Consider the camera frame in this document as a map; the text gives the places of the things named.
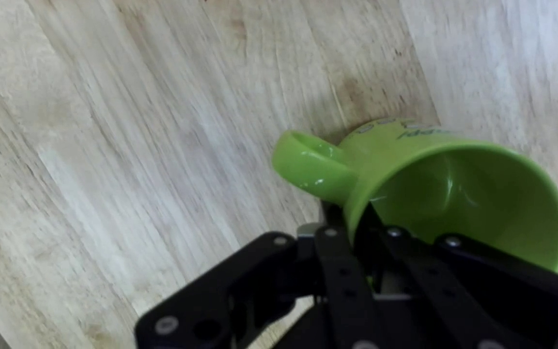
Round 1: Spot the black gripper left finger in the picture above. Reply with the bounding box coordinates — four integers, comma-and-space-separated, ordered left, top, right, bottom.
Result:
132, 203, 386, 349

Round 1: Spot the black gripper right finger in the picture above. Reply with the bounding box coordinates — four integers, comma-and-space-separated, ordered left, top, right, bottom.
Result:
355, 204, 558, 349

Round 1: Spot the green ceramic mug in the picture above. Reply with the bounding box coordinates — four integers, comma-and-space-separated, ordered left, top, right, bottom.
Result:
272, 119, 558, 274

